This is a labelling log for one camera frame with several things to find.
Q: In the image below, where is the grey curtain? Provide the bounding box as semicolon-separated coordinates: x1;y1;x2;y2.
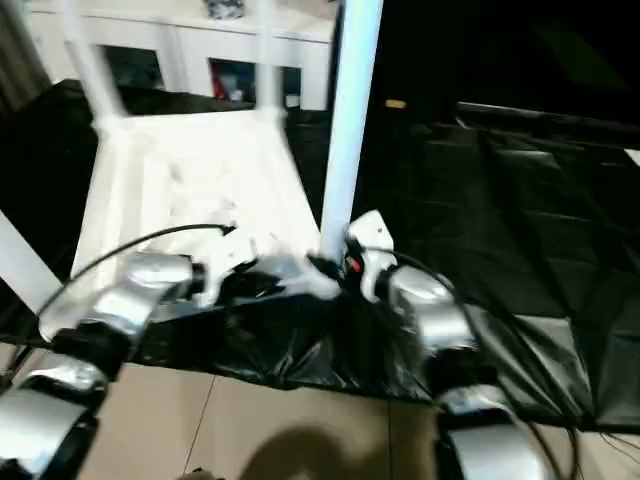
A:
0;0;54;121

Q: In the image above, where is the white glass door cabinet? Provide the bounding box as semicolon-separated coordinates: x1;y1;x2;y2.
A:
29;0;336;111

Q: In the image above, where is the white plastic table top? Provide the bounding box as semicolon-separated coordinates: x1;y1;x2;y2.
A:
37;107;341;346

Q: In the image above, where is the dark patterned bundle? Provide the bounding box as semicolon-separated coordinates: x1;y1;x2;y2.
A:
203;0;247;20

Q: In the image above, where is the black glossy mat cloth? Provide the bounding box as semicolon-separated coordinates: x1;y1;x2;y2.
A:
0;79;640;431

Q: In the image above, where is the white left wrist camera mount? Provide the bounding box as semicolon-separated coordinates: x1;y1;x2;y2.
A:
199;232;259;306

